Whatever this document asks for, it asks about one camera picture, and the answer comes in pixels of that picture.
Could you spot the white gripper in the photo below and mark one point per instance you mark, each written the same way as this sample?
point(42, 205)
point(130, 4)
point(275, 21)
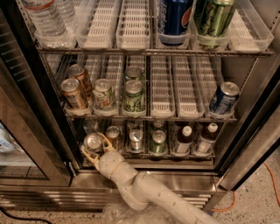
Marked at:
point(110, 164)

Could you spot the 7up can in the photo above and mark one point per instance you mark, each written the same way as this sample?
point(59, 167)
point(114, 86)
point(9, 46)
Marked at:
point(93, 142)

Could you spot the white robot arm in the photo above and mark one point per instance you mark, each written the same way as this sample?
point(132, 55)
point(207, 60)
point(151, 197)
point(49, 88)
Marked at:
point(140, 188)

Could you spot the gold can bottom shelf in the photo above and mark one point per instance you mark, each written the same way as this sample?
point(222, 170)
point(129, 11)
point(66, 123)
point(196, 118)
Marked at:
point(114, 135)

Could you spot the silver slim can bottom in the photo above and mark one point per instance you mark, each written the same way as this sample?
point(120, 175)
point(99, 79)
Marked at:
point(136, 139)

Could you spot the white green patterned can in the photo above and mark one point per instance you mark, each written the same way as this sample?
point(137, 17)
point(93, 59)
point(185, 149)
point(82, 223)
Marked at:
point(104, 94)

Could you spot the green can bottom shelf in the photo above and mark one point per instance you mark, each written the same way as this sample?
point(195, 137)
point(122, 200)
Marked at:
point(158, 142)

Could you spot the green can shelf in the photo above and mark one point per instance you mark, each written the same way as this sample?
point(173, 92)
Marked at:
point(158, 142)
point(212, 19)

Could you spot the gold can front left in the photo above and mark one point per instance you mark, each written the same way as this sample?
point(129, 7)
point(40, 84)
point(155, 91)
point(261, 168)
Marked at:
point(75, 98)

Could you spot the green can middle front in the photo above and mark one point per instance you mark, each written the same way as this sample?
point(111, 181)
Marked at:
point(133, 100)

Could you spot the glass fridge door left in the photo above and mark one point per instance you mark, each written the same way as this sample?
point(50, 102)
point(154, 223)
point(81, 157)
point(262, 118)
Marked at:
point(31, 114)

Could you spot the gold can rear left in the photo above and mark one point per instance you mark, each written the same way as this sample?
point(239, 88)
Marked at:
point(81, 74)

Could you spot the green can middle rear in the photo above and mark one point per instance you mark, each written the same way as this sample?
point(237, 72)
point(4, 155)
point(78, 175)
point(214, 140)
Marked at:
point(133, 73)

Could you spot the stainless steel fridge cabinet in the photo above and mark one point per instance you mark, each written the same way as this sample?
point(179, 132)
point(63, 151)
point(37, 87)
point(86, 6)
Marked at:
point(176, 86)

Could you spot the blue can middle right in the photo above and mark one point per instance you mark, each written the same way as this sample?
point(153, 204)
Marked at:
point(224, 98)

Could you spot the blue Pepsi can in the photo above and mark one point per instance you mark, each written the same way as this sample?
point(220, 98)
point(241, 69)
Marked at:
point(172, 21)

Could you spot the open fridge door right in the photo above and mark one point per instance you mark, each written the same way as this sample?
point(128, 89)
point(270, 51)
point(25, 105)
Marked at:
point(260, 145)

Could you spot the green can top shelf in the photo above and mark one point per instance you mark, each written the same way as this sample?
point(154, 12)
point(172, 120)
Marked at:
point(212, 19)

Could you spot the clear plastic bag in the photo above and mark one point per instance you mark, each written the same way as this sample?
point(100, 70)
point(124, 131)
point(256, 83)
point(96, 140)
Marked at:
point(119, 214)

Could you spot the brown bottle white cap left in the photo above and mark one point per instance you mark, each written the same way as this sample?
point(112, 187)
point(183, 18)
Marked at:
point(184, 140)

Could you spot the brown bottle white cap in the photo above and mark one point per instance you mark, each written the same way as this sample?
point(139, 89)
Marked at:
point(184, 140)
point(206, 139)

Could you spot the brown bottle white cap right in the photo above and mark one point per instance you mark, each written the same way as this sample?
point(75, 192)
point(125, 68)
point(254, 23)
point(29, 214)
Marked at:
point(206, 139)

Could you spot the clear water bottle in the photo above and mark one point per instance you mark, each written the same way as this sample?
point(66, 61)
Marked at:
point(45, 16)

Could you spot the middle wire shelf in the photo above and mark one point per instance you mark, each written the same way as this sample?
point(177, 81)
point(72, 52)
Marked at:
point(150, 118)

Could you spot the wire shelf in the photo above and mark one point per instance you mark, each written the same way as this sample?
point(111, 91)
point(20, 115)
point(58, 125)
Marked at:
point(155, 52)
point(150, 118)

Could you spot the top wire shelf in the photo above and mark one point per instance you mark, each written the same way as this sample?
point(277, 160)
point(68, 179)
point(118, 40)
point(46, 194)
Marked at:
point(155, 52)

